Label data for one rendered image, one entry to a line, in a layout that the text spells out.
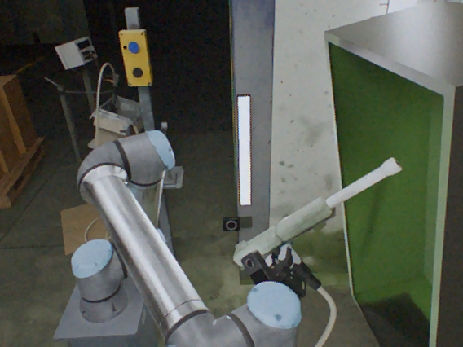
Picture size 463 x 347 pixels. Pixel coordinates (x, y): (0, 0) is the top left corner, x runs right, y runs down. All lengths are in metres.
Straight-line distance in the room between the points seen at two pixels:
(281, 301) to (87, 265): 0.92
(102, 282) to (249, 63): 1.11
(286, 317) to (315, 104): 1.37
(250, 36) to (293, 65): 0.24
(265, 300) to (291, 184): 1.43
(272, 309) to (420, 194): 1.12
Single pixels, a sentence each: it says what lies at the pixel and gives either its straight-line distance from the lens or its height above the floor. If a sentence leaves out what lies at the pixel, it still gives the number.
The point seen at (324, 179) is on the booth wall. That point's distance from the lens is 2.07.
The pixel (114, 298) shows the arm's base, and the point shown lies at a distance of 1.57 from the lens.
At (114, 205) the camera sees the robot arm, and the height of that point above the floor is 1.38.
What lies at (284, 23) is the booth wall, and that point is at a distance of 1.75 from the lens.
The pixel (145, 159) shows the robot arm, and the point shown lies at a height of 1.39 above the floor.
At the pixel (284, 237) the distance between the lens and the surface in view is 0.93.
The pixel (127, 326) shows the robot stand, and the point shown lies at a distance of 1.56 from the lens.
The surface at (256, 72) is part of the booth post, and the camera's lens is 1.77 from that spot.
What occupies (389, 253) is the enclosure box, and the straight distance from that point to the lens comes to 1.80.
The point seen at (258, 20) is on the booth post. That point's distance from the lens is 1.73.
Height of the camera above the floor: 1.82
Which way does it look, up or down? 30 degrees down
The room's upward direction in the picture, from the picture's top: 2 degrees counter-clockwise
